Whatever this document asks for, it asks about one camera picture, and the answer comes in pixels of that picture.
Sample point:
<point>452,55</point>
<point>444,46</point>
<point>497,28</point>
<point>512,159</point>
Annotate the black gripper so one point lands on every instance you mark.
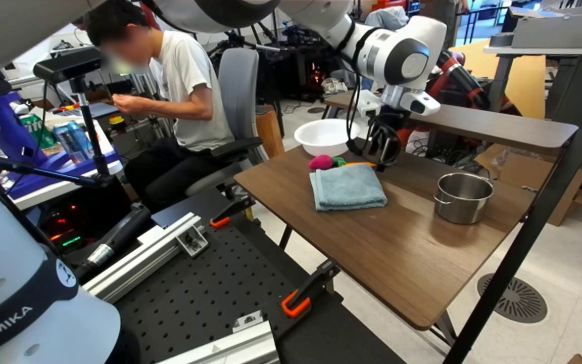
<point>382,134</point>

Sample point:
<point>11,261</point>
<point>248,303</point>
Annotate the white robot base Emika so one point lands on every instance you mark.
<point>45,315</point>

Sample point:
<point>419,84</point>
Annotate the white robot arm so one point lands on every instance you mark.
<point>401,59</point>

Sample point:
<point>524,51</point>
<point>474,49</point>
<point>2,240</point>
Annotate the white plastic bowl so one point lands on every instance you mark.
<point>325,137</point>

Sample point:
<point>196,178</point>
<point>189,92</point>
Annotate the green plush toy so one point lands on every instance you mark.
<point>337,163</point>

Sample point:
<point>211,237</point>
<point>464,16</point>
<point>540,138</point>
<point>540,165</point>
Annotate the light blue folded towel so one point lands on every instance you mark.
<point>346,188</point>

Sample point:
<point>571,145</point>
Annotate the pink plush toy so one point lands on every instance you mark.
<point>319,163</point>

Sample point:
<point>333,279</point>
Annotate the stainless steel pot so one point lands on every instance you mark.
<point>461,197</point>

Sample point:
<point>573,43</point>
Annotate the dark wooden shelf board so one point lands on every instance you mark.
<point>501,128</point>

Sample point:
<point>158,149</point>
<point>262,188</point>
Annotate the grey office chair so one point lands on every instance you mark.
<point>236,74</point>

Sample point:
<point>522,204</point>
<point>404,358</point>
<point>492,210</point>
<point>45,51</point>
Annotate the orange black clamp rear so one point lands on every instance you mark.
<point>222,220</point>

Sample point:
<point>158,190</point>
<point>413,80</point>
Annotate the orange black clamp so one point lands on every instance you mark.
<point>297,303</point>
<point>222,220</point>

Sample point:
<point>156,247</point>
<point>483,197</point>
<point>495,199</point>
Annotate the orange black clamp front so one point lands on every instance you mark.
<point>297,303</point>

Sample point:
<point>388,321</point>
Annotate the black metal table leg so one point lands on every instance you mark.
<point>540,210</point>

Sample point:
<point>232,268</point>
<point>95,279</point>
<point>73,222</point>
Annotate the round floor drain grate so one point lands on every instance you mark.
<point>522,305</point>

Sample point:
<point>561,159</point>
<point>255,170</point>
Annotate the seated person white shirt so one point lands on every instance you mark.
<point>192,102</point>

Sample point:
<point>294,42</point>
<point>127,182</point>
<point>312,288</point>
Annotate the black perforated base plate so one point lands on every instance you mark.
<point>194,299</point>

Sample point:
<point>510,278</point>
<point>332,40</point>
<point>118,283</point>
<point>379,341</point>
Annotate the aluminium extrusion rail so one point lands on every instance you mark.
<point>185,235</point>

